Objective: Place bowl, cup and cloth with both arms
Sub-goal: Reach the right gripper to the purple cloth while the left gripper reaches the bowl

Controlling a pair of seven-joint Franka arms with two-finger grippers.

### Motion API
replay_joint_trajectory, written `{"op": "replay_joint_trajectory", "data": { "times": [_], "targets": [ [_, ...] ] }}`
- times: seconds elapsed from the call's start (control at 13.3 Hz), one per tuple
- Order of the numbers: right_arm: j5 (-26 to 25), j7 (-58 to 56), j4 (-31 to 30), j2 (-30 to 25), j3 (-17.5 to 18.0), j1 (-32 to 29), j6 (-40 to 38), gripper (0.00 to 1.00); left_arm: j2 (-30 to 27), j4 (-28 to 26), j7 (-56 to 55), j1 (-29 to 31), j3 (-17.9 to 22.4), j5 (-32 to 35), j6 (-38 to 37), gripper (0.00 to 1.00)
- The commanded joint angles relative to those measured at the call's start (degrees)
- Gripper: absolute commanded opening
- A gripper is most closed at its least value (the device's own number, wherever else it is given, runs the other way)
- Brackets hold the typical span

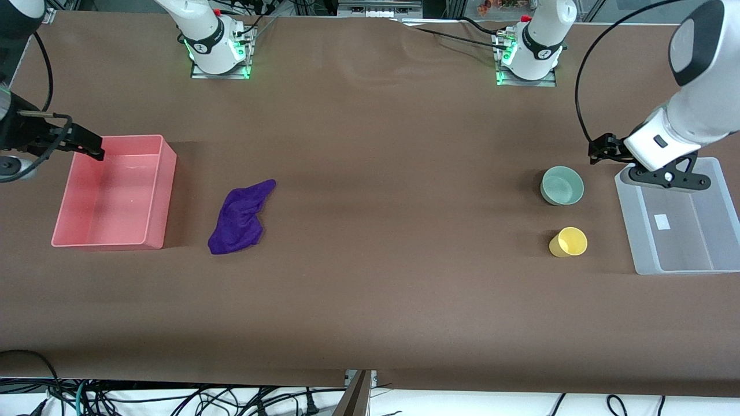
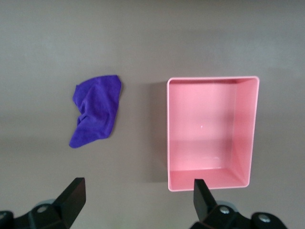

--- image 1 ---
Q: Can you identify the purple cloth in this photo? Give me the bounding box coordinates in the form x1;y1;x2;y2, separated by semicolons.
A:
208;179;277;255

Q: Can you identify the white background box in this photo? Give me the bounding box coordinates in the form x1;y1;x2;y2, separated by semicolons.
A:
337;0;424;18

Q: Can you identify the yellow plastic cup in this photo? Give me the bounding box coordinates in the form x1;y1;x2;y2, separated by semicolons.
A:
549;226;589;258

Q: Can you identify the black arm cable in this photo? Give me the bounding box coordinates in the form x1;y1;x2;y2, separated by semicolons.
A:
574;0;707;145
0;30;75;184

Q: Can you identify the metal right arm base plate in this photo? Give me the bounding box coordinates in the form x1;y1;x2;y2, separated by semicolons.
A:
190;24;256;80

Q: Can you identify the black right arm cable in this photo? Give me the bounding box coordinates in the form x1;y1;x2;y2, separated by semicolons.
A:
0;30;75;184

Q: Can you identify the brown table cover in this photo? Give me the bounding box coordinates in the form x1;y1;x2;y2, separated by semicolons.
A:
0;10;740;398

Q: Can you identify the black cable on table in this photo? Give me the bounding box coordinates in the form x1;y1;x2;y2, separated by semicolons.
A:
388;16;516;46

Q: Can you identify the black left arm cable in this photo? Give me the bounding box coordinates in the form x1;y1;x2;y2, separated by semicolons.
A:
574;0;707;145

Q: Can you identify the pink plastic bin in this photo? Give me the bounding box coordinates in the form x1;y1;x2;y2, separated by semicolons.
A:
51;135;178;250

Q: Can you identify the black floor cable loop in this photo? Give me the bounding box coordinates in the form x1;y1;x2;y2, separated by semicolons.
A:
0;349;63;416

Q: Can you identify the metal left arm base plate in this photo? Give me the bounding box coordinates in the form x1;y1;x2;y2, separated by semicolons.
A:
495;30;557;88

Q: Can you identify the black floor cable tangle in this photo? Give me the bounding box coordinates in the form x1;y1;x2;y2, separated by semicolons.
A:
87;384;347;416

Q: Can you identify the light green bowl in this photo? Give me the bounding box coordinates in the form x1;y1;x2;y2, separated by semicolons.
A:
540;166;585;206

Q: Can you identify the teal floor cable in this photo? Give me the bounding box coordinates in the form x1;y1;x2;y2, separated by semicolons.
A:
74;379;93;416

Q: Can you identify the clear plastic bin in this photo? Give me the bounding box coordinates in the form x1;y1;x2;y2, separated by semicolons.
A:
614;157;740;276

